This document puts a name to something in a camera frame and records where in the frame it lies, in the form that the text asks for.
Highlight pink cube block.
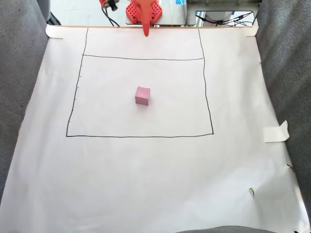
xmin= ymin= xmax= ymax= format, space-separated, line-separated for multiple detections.
xmin=135 ymin=86 xmax=151 ymax=106

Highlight white tape piece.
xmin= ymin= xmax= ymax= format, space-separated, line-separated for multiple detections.
xmin=244 ymin=18 xmax=259 ymax=37
xmin=263 ymin=120 xmax=291 ymax=143
xmin=45 ymin=24 xmax=65 ymax=39

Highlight dark grey cylinder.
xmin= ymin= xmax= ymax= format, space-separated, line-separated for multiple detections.
xmin=37 ymin=0 xmax=62 ymax=26

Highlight grey cloth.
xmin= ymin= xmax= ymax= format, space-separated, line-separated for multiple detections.
xmin=0 ymin=0 xmax=50 ymax=206

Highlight white paper sheet with lines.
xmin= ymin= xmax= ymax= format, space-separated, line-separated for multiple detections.
xmin=0 ymin=25 xmax=311 ymax=233

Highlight black camera cable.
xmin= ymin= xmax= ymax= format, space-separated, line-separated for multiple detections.
xmin=101 ymin=6 xmax=121 ymax=27

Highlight orange bracket with small camera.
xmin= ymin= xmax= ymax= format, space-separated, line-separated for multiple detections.
xmin=98 ymin=0 xmax=121 ymax=12

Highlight red and black wires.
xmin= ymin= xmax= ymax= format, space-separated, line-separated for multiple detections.
xmin=195 ymin=13 xmax=254 ymax=27

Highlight metal frame with window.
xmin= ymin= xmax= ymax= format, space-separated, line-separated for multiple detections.
xmin=186 ymin=0 xmax=263 ymax=28

